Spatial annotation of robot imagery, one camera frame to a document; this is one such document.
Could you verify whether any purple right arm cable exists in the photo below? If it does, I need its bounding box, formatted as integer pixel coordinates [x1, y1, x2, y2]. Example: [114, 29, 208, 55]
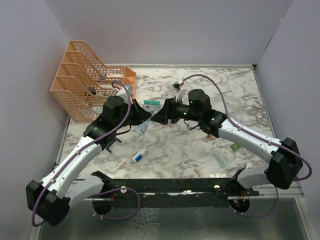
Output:
[179, 74, 313, 220]

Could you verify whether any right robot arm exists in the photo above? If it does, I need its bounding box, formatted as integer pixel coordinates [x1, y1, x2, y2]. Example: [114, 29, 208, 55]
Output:
[151, 89, 303, 196]

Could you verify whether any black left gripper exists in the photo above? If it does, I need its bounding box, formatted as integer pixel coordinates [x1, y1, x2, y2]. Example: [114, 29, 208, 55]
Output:
[114, 98, 152, 130]

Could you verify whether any stapler in organizer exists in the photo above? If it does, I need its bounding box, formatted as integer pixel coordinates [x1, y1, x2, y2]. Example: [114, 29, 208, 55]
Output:
[86, 91, 109, 100]

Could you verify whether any small green box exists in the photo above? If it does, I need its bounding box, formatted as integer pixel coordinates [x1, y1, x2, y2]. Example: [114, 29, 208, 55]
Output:
[230, 143, 241, 152]

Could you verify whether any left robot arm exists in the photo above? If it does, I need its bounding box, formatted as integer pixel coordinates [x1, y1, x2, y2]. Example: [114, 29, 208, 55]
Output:
[26, 96, 152, 227]

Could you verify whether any orange plastic file organizer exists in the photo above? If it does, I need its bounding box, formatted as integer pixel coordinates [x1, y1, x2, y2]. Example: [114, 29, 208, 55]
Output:
[50, 40, 137, 122]

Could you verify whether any teal bandage packet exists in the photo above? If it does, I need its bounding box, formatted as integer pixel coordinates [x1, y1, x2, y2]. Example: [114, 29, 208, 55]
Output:
[133, 120, 151, 136]
[143, 100, 161, 107]

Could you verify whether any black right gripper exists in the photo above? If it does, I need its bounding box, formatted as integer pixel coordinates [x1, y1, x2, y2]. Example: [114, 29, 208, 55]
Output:
[151, 96, 202, 125]

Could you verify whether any tube package in organizer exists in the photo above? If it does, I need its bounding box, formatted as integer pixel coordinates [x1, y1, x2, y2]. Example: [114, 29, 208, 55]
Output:
[91, 106, 103, 114]

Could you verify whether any blue white wrapped tube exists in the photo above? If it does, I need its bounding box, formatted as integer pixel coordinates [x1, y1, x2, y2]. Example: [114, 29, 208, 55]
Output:
[131, 147, 150, 163]

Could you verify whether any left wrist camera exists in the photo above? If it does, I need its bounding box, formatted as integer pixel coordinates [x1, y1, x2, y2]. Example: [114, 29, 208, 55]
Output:
[113, 84, 134, 103]

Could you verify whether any clear teal wrapped pad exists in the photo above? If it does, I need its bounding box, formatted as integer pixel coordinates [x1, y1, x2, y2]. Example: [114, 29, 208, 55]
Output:
[211, 149, 231, 168]

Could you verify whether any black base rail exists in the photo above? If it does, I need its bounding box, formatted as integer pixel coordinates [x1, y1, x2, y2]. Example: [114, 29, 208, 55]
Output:
[92, 171, 259, 209]

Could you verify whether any red white box in organizer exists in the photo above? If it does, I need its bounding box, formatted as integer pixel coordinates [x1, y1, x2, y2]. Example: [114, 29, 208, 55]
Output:
[106, 73, 124, 78]

